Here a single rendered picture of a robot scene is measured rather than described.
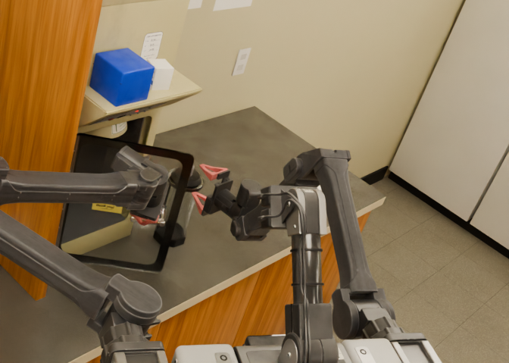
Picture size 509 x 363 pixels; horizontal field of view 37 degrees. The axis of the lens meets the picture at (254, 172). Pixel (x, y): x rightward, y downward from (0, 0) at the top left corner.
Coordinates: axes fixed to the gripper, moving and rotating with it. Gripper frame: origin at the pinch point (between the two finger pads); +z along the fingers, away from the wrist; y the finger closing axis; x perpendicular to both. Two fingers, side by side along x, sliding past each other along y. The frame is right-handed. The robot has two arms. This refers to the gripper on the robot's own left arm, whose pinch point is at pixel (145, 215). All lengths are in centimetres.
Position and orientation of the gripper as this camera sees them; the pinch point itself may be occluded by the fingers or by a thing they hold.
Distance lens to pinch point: 191.2
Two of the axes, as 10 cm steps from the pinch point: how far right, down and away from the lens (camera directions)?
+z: -2.4, 5.2, 8.2
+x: 9.4, 3.2, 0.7
